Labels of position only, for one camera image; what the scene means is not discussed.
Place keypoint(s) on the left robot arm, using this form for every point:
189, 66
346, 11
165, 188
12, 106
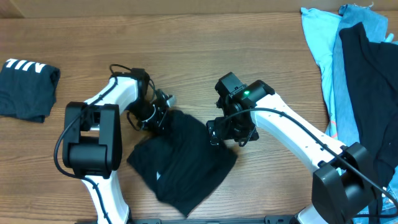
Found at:
91, 141

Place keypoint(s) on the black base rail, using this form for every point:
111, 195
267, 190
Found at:
268, 219

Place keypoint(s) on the light blue shirt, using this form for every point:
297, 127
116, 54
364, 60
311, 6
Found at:
319, 28

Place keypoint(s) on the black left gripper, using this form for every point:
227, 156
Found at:
155, 126

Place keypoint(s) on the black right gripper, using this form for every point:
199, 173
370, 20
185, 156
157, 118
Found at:
216, 133

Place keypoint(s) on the black shorts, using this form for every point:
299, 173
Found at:
180, 165

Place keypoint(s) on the black garment in pile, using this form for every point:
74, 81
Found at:
371, 78

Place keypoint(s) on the blue denim jeans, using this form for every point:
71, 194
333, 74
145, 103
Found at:
375, 26

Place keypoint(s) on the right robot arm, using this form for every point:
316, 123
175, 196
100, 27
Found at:
343, 177

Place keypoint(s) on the folded black shirt white letters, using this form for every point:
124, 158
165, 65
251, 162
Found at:
28, 89

